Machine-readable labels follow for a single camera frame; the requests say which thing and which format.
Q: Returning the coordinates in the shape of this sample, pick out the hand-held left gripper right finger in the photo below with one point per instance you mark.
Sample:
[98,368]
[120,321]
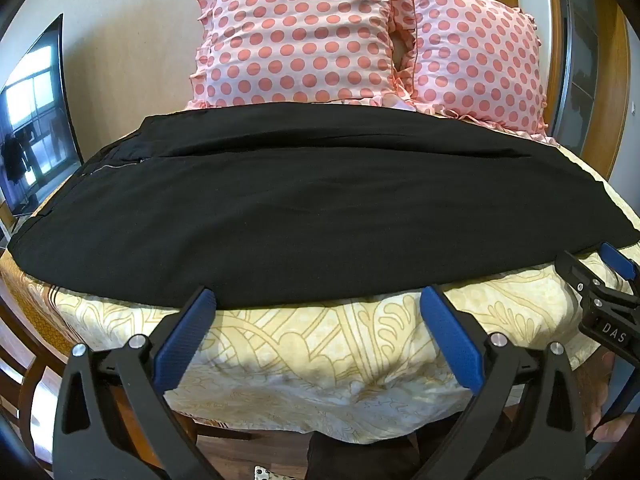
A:
[452,340]

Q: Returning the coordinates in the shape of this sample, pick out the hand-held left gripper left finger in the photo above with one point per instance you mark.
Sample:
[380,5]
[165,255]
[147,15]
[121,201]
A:
[182,340]

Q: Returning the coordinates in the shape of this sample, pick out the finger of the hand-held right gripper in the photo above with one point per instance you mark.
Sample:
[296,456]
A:
[575,272]
[617,260]

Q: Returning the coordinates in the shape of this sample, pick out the black pants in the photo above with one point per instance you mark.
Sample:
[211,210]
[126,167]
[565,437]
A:
[320,200]

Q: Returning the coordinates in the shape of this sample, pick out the person's right hand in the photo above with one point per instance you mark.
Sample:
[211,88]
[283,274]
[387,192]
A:
[595,390]

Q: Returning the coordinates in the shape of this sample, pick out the yellow patterned bed sheet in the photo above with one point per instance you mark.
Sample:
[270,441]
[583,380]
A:
[325,360]

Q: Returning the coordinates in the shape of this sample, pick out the wooden headboard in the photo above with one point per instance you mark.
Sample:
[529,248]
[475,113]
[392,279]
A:
[615,110]

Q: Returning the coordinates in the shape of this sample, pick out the dark glass door panel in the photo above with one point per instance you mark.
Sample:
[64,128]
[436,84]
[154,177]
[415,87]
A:
[580,60]

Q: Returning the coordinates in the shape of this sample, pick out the pink polka dot pillow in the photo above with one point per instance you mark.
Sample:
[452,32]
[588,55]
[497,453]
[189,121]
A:
[300,35]
[475,60]

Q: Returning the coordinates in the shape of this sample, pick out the black flat screen television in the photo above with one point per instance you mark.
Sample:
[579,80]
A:
[35,110]

